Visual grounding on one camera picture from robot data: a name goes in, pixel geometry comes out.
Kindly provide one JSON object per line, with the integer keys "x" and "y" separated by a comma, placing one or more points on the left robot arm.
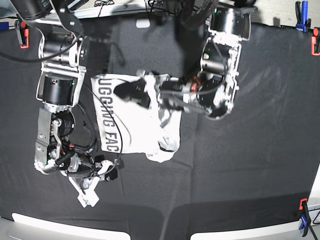
{"x": 211, "y": 91}

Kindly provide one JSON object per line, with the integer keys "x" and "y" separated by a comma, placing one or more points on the blue clamp top right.
{"x": 301, "y": 10}

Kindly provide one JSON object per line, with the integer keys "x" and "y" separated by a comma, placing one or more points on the grey t-shirt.
{"x": 127, "y": 128}

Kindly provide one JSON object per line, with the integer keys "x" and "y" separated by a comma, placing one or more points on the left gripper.
{"x": 159, "y": 92}

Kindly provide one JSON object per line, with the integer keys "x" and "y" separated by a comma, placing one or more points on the black table cloth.
{"x": 247, "y": 170}

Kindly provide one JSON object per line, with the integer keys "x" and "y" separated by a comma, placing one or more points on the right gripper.
{"x": 89, "y": 167}

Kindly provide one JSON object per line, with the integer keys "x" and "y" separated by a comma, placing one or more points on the orange clamp top right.
{"x": 315, "y": 42}

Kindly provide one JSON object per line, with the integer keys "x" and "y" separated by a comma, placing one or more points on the orange blue clamp bottom right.
{"x": 304, "y": 217}

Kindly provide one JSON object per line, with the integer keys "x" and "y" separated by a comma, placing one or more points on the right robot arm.
{"x": 63, "y": 55}

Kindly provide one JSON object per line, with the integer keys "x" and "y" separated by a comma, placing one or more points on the orange clamp top left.
{"x": 22, "y": 33}

